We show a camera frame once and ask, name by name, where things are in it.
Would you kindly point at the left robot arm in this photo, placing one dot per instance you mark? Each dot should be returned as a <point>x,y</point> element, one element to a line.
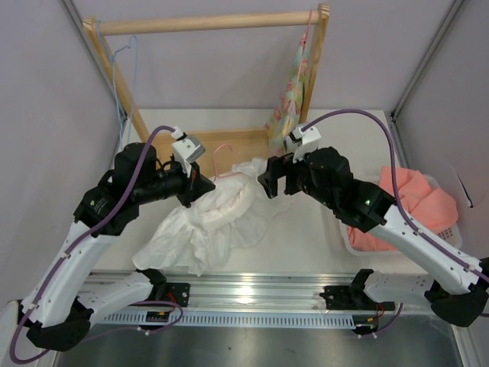
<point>56,316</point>

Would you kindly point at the white pleated skirt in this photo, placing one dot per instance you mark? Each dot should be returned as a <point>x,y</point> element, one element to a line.
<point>180,243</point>

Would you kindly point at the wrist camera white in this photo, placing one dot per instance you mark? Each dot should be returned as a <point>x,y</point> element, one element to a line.
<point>300,142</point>
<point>186,149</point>

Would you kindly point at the wooden clothes rack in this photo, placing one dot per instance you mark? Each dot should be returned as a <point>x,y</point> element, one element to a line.
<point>251,140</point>

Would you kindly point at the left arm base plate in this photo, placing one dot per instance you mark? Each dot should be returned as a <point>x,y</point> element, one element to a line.
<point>174,292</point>

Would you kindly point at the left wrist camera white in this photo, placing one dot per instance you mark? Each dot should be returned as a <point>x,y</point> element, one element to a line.
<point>186,149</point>

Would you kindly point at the pink wire hanger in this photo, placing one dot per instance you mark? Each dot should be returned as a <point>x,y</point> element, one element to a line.
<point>304,38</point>
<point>219,160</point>

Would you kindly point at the pink cloth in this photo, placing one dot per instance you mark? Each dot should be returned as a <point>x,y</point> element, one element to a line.
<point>416,206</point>

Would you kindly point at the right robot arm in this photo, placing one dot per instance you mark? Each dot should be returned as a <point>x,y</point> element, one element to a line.
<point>454,286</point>

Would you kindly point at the colourful floral patterned garment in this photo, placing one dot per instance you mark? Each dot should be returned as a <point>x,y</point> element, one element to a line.
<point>286,114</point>

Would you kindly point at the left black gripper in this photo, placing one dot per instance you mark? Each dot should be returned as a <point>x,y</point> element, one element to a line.
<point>195,186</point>

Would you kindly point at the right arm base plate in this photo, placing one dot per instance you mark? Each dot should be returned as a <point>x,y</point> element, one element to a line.
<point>348,297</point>

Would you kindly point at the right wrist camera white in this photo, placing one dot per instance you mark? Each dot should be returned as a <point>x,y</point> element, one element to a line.
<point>300,142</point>

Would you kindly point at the white plastic basket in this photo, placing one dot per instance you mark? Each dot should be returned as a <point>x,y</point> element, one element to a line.
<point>447,233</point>

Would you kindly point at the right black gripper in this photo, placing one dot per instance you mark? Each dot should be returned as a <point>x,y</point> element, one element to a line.
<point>277,167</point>

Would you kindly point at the perforated cable duct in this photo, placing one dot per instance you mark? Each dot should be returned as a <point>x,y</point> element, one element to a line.
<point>232,319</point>

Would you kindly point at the aluminium mounting rail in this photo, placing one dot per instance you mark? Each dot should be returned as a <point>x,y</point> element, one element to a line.
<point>254,292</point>

